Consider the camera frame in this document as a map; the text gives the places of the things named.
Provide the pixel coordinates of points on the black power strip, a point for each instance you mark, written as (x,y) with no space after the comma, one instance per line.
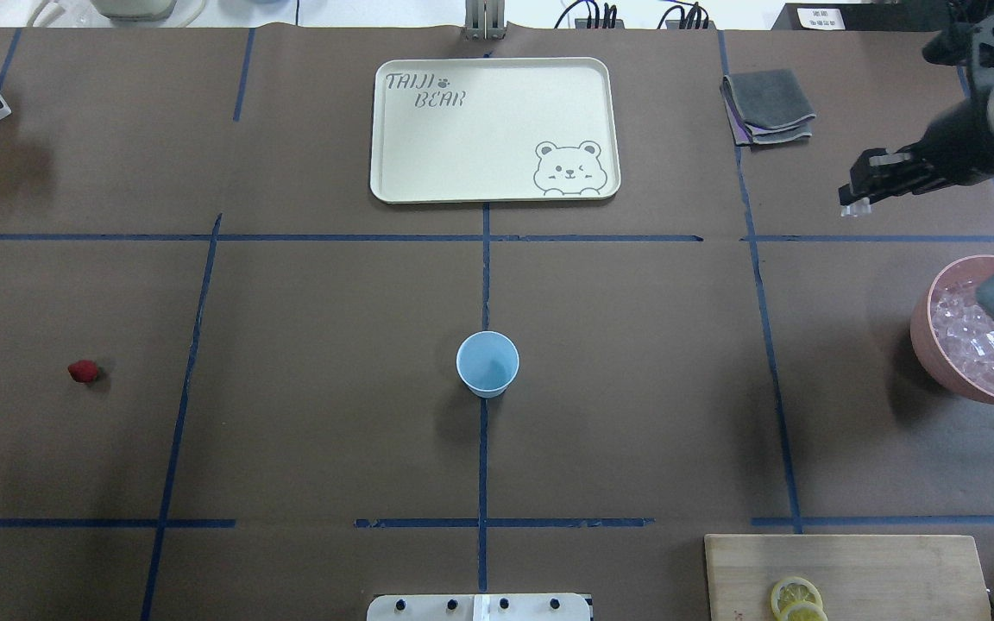
(895,16)

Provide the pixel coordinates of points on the light blue plastic cup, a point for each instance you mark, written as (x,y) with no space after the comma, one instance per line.
(487,363)

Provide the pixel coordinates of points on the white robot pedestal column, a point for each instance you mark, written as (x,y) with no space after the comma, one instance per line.
(482,606)

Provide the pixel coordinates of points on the pink bowl of ice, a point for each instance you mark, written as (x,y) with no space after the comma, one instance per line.
(952,335)

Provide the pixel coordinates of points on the cream bear serving tray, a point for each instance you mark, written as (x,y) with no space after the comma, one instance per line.
(493,130)

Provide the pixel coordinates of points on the row of lemon slices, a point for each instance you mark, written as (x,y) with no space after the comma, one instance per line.
(796,598)

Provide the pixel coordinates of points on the red strawberry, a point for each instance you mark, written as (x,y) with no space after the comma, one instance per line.
(84,371)

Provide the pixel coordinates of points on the aluminium frame post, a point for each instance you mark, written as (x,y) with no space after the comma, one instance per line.
(485,20)

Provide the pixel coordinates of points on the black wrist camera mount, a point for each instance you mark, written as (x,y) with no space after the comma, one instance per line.
(966,40)

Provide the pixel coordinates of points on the folded grey cloth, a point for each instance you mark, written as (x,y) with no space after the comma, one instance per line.
(767,107)

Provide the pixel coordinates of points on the wooden cutting board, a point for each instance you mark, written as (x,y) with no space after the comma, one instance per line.
(860,577)

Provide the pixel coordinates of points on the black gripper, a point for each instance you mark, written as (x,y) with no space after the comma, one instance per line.
(956,144)

